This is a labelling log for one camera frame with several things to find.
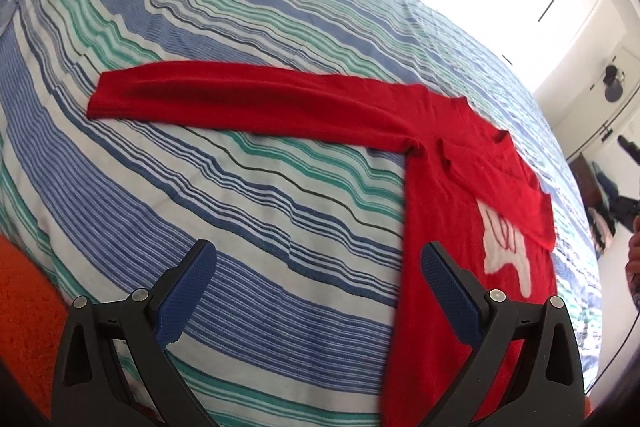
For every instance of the white door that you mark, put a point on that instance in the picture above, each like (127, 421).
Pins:
(580, 107)

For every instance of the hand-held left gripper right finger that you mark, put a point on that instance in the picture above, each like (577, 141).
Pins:
(450, 302)

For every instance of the person's right hand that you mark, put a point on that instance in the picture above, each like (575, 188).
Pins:
(635, 267)

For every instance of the pile of clothes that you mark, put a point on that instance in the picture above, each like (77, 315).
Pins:
(604, 207)

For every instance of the red sweater with white print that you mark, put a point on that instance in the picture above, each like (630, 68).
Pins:
(450, 187)

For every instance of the dark hanging hats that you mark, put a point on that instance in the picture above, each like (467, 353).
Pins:
(613, 84)

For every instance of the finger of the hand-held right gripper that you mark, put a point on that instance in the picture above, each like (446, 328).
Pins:
(629, 149)

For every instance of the striped bed cover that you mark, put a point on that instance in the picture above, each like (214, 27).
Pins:
(200, 187)

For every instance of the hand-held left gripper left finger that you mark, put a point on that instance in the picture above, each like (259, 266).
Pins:
(186, 302)

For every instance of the orange fleece blanket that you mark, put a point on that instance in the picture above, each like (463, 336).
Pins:
(25, 307)

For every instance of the dark wooden dresser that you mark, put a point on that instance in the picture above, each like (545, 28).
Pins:
(581, 177)

